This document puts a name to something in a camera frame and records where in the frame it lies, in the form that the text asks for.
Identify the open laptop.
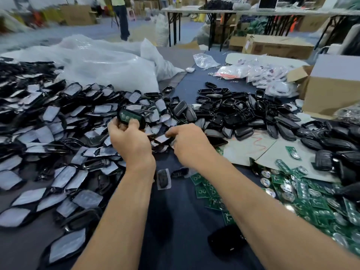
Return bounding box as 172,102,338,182
258,0,280,11

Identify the lone glossy black shell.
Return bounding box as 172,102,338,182
207,223,246,257

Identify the pile of shells with pads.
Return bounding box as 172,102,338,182
0,56,181,268

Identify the person's right forearm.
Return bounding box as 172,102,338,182
197,157,360,270

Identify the heap of black parts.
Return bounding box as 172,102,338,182
199,0,234,11

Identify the pile of assembled black fobs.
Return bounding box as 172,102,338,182
295,118,360,200

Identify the person's left forearm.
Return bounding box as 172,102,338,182
73,166,157,270

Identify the black rubber button pad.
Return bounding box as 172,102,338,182
249,158,264,179

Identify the pile of green circuit boards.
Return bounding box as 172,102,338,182
190,146,360,257

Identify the clear bag with red label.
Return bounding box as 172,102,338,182
214,64,251,79

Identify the large open cardboard box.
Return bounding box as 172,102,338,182
287,53,360,119

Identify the white sack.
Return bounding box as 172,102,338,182
153,13,171,47

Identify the person's left hand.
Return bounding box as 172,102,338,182
108,117,156,175

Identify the black metal table frame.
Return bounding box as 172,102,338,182
166,11,237,51

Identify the small black button strip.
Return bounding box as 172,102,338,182
171,167,190,179

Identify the tan cardboard box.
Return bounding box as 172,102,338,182
59,4,96,26

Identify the heap of clear parts bags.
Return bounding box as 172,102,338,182
247,63,302,99

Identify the small crumpled clear plastic bag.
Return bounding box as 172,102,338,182
193,52,220,70

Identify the pile of black shell halves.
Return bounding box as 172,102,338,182
171,81,305,147

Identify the brown cardboard box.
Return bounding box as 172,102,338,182
242,34,316,61

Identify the large white plastic bag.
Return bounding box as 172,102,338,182
0,33,185,93

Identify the long white table top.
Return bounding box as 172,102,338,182
162,5,360,17

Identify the person's right hand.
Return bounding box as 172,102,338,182
165,123,217,169

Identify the clear bag of metal parts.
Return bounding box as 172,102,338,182
334,104,360,124

